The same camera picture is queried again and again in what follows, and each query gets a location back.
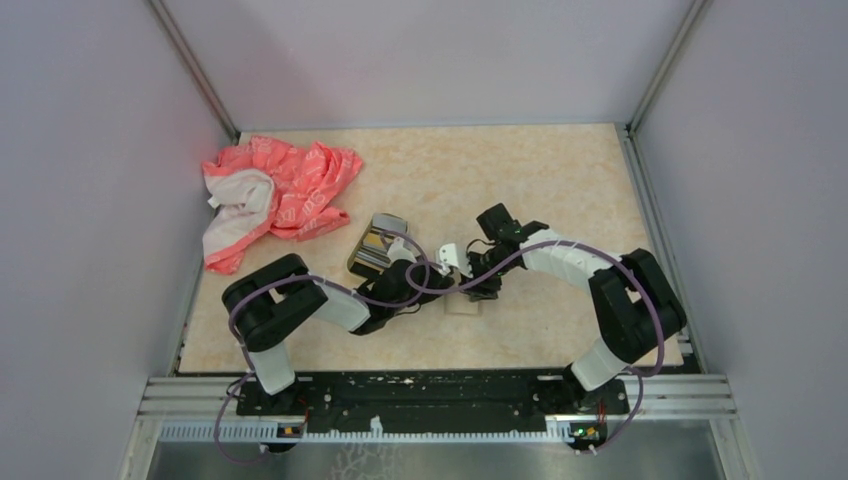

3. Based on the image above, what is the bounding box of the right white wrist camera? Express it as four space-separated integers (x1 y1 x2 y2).
434 243 472 278

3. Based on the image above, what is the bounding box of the aluminium front frame rail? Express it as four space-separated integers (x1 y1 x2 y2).
122 369 737 479

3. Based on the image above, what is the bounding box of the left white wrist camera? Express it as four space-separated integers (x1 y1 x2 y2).
387 238 417 264

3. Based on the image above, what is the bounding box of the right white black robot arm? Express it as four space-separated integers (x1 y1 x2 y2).
453 204 688 412

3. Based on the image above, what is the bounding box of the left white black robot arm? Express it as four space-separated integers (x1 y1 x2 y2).
221 254 455 414

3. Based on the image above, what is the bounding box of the cream card holder tray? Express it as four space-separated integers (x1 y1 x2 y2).
346 213 409 280

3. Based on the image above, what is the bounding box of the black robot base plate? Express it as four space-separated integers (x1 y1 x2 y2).
236 367 631 434

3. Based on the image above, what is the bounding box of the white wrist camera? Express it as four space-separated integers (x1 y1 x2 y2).
387 238 417 264
434 243 472 278

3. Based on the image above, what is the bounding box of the beige card sleeve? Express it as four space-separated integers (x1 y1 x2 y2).
444 293 480 316

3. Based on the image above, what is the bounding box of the pink white crumpled cloth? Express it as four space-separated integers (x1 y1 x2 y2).
201 136 364 275

